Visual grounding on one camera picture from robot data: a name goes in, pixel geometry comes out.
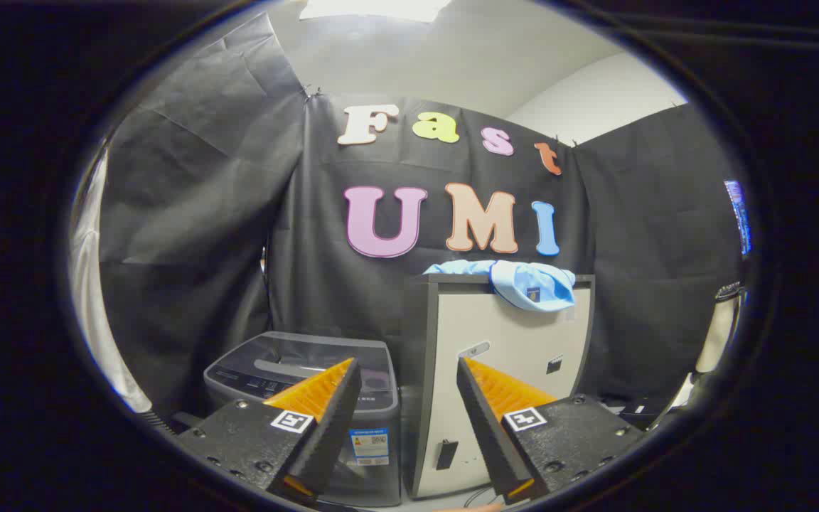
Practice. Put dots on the white pole with black band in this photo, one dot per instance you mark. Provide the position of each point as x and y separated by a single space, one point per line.
719 334

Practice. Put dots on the light blue shirt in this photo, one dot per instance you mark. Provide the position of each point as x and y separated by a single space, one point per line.
530 284

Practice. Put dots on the grey and white cabinet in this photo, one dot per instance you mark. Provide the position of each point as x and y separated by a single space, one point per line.
452 334

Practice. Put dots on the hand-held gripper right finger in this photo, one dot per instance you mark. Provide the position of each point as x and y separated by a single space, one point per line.
484 419

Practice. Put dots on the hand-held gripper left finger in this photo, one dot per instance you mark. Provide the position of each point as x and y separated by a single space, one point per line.
335 419

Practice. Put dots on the grey washing machine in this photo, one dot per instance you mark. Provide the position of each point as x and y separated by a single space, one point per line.
381 398

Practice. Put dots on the blue lit monitor screen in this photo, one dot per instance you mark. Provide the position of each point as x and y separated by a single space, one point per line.
738 213

